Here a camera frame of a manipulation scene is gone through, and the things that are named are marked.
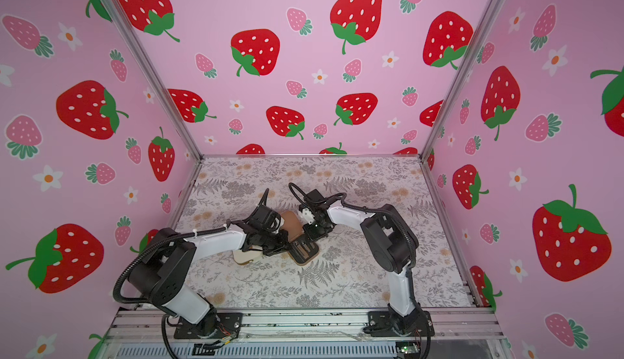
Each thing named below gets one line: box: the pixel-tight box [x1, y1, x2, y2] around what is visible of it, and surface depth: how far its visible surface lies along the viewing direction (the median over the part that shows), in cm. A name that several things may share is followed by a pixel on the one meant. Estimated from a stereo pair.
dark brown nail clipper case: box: [280, 210, 320, 266], surface depth 92 cm
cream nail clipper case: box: [233, 249, 264, 266], surface depth 88 cm
